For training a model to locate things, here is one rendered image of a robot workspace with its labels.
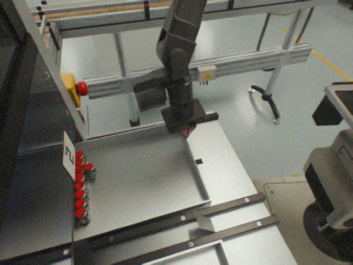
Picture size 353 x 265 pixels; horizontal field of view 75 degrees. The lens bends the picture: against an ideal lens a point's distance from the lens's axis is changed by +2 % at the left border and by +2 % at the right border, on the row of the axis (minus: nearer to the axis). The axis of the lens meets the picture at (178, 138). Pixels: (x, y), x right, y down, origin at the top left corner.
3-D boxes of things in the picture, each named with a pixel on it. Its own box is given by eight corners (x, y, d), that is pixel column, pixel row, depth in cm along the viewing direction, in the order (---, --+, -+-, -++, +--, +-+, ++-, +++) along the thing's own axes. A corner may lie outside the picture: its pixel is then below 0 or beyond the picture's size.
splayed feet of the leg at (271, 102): (273, 126, 190) (279, 113, 179) (246, 89, 221) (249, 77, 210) (282, 124, 191) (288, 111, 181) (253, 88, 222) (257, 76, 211)
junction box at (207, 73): (198, 82, 154) (199, 71, 147) (196, 78, 157) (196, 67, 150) (215, 79, 156) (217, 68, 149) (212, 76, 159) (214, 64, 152)
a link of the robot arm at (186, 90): (195, 79, 46) (186, 63, 49) (162, 88, 45) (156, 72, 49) (196, 103, 51) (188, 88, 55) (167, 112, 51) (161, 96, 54)
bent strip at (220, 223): (197, 237, 49) (199, 228, 45) (193, 223, 51) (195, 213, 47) (256, 220, 52) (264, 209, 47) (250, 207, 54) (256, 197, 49)
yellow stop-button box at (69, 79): (53, 112, 63) (41, 92, 57) (55, 96, 67) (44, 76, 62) (82, 107, 64) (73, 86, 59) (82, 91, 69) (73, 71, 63)
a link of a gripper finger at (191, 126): (167, 133, 66) (161, 110, 58) (190, 125, 67) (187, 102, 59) (173, 151, 62) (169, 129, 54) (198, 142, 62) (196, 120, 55)
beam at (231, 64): (89, 100, 146) (83, 84, 137) (89, 92, 151) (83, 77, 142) (305, 62, 174) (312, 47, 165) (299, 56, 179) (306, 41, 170)
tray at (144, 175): (58, 252, 48) (50, 248, 45) (61, 154, 63) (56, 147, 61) (210, 206, 54) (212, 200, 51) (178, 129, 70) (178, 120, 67)
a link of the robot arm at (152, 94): (186, 47, 41) (174, 38, 48) (123, 64, 40) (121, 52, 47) (195, 105, 48) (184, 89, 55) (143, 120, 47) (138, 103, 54)
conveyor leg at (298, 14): (263, 103, 197) (300, 7, 138) (258, 97, 202) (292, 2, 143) (272, 101, 198) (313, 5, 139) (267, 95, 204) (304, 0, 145)
